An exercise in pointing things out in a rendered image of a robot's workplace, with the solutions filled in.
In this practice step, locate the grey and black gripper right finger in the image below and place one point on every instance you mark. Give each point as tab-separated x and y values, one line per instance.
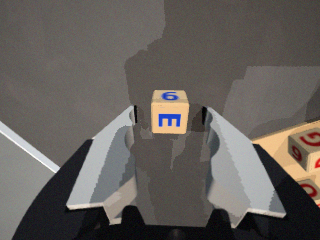
256	191

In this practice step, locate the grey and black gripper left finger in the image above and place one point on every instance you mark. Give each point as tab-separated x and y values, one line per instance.
90	190

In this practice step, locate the tan mat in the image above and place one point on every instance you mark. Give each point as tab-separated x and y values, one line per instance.
276	144

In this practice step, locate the wooden letter block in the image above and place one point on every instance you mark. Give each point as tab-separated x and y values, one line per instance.
304	148
169	111
311	188

